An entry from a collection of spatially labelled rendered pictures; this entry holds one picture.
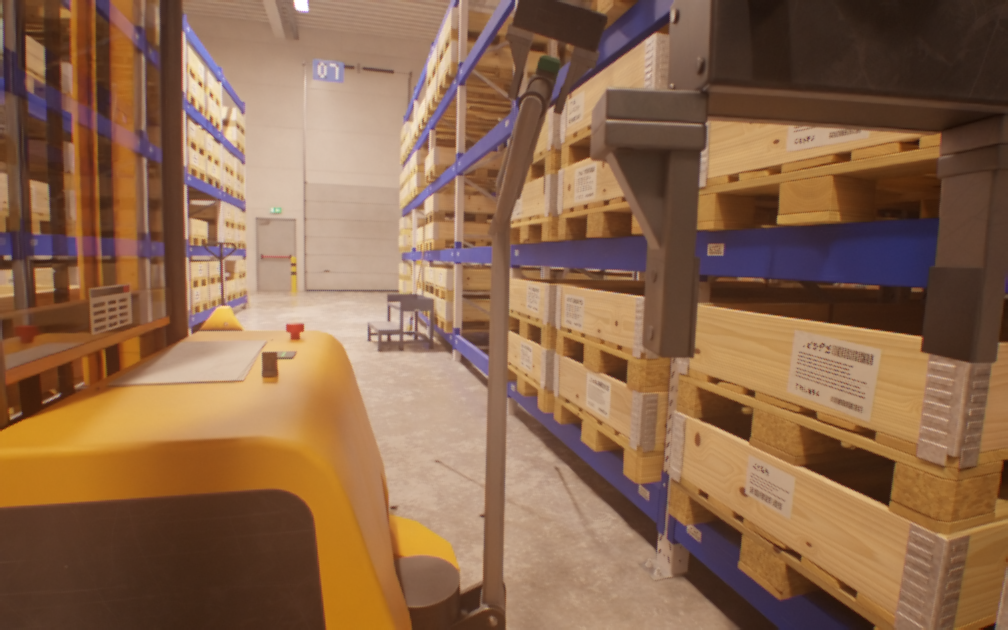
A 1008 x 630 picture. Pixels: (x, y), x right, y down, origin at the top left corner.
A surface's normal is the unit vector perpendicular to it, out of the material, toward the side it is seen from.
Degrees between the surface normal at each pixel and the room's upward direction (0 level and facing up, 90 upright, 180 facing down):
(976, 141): 90
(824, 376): 90
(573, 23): 118
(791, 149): 90
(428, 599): 0
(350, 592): 90
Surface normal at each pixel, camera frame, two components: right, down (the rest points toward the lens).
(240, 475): 0.29, 0.11
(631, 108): 0.02, 0.11
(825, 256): -0.96, 0.00
